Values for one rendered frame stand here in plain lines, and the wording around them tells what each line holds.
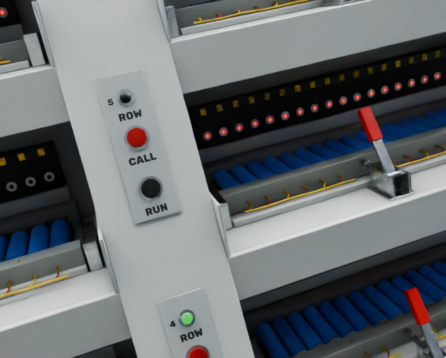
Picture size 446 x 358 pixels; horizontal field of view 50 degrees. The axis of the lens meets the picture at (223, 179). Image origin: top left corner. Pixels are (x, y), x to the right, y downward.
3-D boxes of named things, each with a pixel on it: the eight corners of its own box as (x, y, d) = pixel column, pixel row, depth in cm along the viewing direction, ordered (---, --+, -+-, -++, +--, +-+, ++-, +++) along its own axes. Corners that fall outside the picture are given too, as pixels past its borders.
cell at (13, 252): (32, 243, 51) (27, 272, 45) (14, 248, 51) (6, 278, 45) (26, 228, 50) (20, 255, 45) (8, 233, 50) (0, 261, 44)
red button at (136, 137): (148, 144, 39) (143, 125, 39) (129, 149, 39) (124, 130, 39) (148, 145, 40) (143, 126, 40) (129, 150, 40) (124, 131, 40)
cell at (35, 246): (52, 238, 52) (49, 266, 46) (34, 243, 51) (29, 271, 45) (46, 222, 51) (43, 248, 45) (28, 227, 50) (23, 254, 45)
